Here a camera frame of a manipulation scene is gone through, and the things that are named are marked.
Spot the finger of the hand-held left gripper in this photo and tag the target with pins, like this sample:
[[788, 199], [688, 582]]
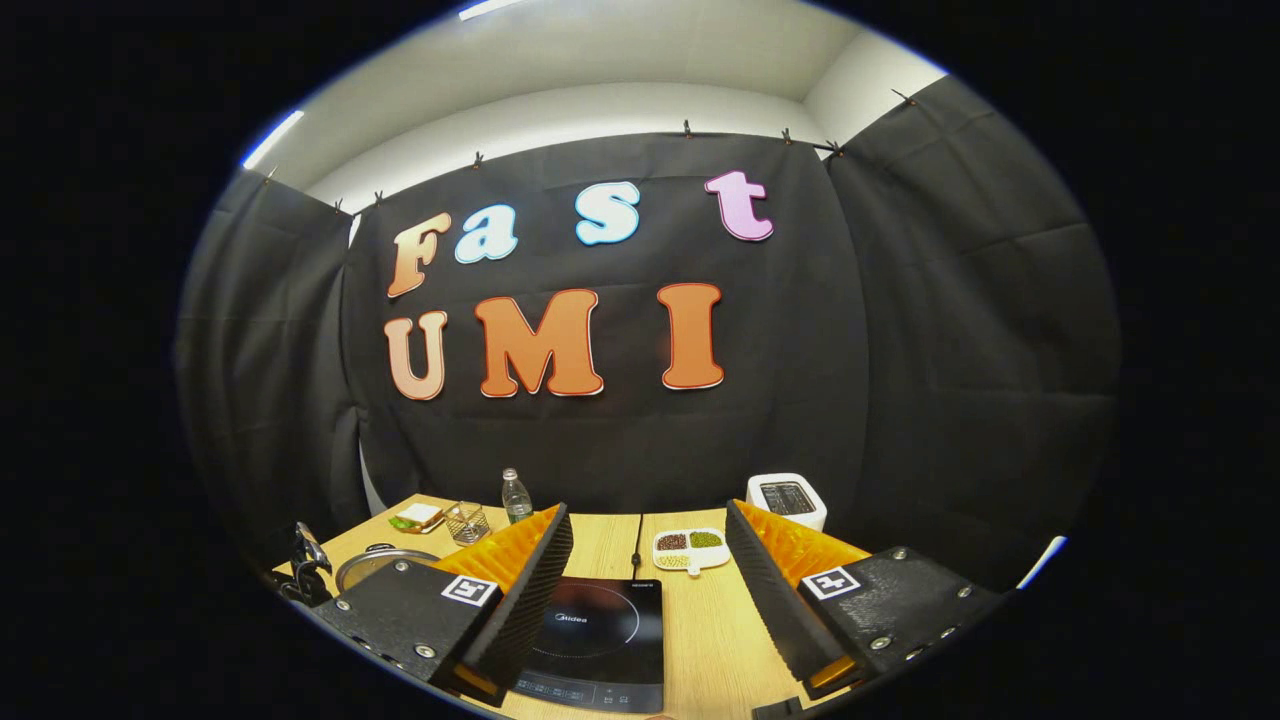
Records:
[[295, 590]]

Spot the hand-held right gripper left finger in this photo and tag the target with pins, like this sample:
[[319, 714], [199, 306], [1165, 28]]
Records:
[[530, 600]]

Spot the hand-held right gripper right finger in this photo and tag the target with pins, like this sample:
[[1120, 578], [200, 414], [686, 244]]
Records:
[[770, 600]]

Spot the black induction cooktop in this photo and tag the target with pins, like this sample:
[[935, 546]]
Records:
[[600, 640]]

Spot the white divided bean dish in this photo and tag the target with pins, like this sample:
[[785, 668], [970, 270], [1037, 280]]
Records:
[[690, 552]]

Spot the clear plastic water bottle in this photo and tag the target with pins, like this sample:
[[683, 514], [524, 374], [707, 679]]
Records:
[[516, 500]]

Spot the white toaster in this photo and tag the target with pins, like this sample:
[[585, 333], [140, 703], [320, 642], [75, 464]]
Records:
[[786, 497]]

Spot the small white plate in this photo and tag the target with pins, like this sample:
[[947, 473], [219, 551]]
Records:
[[436, 526]]

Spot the sandwich with lettuce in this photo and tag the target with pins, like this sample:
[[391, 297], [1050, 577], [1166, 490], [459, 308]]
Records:
[[416, 516]]

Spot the black backdrop cloth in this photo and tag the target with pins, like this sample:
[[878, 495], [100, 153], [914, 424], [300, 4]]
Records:
[[620, 440]]

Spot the ceiling light tube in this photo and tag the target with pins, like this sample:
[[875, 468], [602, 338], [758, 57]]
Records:
[[490, 8], [272, 140]]

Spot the row of small cloth clips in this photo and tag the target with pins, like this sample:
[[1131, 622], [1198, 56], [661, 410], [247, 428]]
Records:
[[687, 129]]

